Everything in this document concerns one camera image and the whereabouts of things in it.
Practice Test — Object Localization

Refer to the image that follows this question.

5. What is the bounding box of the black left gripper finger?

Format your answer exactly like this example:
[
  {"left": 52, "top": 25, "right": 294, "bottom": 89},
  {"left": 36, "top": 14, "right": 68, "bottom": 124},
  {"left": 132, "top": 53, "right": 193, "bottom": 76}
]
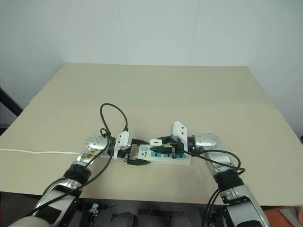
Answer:
[
  {"left": 126, "top": 158, "right": 150, "bottom": 166},
  {"left": 130, "top": 137, "right": 151, "bottom": 146}
]

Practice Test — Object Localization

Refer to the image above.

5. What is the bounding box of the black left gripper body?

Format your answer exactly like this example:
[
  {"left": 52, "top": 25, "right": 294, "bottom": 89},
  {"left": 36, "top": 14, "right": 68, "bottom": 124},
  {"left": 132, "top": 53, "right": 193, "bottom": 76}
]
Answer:
[{"left": 117, "top": 147, "right": 133, "bottom": 162}]

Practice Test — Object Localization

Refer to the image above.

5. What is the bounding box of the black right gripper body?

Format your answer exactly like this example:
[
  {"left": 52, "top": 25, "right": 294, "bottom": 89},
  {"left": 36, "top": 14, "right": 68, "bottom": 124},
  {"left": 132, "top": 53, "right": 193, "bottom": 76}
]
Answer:
[{"left": 169, "top": 137, "right": 188, "bottom": 158}]

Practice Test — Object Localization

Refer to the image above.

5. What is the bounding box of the white power strip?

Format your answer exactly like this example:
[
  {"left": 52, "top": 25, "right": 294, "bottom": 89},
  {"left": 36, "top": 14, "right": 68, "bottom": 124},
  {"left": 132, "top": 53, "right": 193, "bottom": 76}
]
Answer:
[{"left": 101, "top": 142, "right": 192, "bottom": 166}]

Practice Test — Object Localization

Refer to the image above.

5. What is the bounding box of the orange object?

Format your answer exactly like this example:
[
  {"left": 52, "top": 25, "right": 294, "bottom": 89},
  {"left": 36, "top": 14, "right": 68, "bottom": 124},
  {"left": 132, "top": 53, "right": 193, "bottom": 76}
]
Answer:
[{"left": 264, "top": 206, "right": 303, "bottom": 227}]

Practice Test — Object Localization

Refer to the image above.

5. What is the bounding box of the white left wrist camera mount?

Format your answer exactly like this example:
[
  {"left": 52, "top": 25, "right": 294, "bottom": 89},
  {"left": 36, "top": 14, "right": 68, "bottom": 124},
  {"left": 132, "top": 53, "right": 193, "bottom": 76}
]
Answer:
[{"left": 113, "top": 131, "right": 132, "bottom": 159}]

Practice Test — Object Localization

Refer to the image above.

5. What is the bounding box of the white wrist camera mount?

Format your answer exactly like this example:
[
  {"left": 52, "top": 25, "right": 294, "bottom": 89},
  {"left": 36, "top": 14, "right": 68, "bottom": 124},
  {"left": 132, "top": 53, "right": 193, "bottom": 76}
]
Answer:
[
  {"left": 113, "top": 131, "right": 132, "bottom": 159},
  {"left": 169, "top": 121, "right": 189, "bottom": 152}
]

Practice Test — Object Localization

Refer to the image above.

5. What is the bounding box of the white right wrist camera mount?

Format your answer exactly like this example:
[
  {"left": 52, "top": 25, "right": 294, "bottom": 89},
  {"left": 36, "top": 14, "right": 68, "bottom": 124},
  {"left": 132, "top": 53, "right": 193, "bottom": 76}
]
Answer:
[{"left": 169, "top": 121, "right": 189, "bottom": 152}]

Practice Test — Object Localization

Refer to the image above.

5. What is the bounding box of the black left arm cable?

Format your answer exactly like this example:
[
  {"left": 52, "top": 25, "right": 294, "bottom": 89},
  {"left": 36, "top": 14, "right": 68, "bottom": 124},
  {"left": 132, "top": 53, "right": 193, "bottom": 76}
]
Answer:
[{"left": 32, "top": 103, "right": 130, "bottom": 215}]

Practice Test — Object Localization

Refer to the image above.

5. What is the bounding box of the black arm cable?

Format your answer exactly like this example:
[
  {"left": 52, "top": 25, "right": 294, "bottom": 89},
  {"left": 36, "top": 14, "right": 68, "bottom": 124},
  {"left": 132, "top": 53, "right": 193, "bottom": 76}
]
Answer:
[
  {"left": 32, "top": 103, "right": 130, "bottom": 215},
  {"left": 188, "top": 150, "right": 246, "bottom": 227}
]

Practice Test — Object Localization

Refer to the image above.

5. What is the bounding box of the small metal bracket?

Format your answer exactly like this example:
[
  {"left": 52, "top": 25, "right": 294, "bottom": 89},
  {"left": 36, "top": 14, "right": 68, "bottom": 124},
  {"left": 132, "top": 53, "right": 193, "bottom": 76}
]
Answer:
[{"left": 89, "top": 202, "right": 99, "bottom": 216}]

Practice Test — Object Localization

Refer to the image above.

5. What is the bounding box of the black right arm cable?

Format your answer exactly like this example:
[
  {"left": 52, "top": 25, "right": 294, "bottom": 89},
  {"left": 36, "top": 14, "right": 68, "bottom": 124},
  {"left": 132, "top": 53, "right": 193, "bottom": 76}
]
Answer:
[{"left": 188, "top": 150, "right": 246, "bottom": 227}]

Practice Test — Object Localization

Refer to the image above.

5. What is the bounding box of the white power strip cord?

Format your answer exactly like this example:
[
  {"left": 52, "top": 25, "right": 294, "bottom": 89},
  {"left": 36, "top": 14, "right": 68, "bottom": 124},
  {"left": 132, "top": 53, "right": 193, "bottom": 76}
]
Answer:
[{"left": 0, "top": 148, "right": 81, "bottom": 156}]

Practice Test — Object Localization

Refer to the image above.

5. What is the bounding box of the black slanted frame bar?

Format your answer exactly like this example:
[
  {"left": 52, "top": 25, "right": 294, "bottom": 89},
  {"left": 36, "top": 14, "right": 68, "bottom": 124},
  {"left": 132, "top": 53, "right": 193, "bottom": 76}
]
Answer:
[{"left": 0, "top": 86, "right": 24, "bottom": 118}]

